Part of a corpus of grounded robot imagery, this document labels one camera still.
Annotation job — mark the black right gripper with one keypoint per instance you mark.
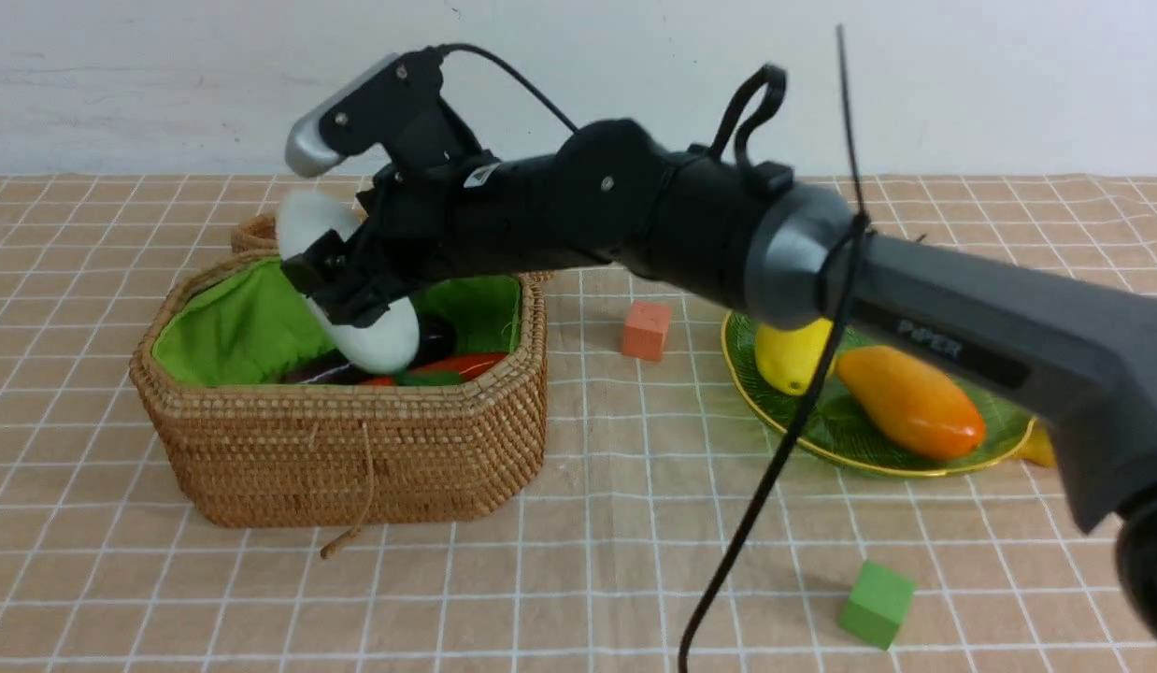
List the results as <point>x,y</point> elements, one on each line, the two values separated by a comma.
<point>480,218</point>

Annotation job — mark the white radish with leaves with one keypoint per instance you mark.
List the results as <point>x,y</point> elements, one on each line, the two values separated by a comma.
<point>391,343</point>

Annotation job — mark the purple eggplant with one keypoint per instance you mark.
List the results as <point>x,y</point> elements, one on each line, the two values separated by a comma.
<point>437,341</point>

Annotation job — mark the orange carrot with leaves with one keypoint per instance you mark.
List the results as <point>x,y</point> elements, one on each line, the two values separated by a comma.
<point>451,371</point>

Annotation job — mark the yellow lemon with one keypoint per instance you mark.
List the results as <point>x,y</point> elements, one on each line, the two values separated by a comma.
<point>787,360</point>

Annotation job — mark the orange mango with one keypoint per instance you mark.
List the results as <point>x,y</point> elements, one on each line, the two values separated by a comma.
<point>912,403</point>

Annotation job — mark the yellow banana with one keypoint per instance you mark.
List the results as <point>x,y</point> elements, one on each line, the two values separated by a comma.
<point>1036,447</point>

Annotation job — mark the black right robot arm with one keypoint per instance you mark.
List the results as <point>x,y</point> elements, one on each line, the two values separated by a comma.
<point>1081,357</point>

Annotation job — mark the woven wicker basket lid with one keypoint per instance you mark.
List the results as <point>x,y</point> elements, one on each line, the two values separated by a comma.
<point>255,234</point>

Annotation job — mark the woven wicker basket green lining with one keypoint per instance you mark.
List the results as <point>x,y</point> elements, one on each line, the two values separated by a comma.
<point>302,456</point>

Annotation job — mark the orange foam cube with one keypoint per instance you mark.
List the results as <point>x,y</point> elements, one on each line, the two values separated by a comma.
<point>645,331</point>

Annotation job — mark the beige checkered tablecloth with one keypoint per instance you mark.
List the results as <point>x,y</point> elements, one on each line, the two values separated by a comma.
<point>105,567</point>

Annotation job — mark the green glass leaf plate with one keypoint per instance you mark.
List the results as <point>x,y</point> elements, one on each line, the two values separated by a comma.
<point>839,432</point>

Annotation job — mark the green foam cube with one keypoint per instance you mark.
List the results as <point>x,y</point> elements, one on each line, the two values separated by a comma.
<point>877,605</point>

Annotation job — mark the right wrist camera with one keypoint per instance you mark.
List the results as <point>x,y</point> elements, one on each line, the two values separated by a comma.
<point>396,104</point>

